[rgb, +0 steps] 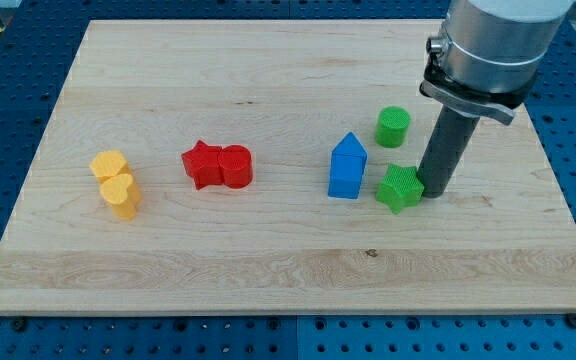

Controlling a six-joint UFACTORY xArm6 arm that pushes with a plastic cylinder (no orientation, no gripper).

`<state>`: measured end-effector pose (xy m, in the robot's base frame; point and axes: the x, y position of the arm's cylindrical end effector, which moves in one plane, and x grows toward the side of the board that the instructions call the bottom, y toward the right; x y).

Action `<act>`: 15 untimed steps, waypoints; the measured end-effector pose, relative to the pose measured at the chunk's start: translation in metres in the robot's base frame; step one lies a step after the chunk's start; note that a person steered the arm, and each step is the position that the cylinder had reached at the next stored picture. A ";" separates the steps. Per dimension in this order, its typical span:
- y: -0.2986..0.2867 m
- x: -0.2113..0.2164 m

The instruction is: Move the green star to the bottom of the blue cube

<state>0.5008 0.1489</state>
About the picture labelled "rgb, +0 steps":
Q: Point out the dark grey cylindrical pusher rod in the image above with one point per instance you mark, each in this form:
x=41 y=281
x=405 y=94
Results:
x=449 y=139

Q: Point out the black silver tool flange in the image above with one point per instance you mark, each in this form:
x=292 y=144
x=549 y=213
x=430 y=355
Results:
x=499 y=106

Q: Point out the green star block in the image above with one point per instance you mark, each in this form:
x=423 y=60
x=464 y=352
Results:
x=400 y=188

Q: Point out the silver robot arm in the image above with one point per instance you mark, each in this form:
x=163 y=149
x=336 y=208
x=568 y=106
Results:
x=482 y=63

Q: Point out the blue cube block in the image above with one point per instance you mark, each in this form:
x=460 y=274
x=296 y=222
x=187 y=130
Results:
x=345 y=176

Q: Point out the red star block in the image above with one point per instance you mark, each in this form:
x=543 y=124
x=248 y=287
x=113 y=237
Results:
x=201 y=164

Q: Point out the green cylinder block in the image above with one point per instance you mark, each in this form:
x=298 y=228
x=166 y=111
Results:
x=392 y=125

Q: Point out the blue triangle block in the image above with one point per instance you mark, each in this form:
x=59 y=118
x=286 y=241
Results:
x=350 y=150

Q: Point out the red cylinder block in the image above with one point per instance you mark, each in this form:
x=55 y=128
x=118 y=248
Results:
x=235 y=162

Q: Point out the light wooden board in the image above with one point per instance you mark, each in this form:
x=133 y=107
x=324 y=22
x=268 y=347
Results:
x=500 y=240

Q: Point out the yellow heart block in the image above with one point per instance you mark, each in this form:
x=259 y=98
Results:
x=122 y=194

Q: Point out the yellow hexagon block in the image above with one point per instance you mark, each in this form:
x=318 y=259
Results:
x=108 y=164

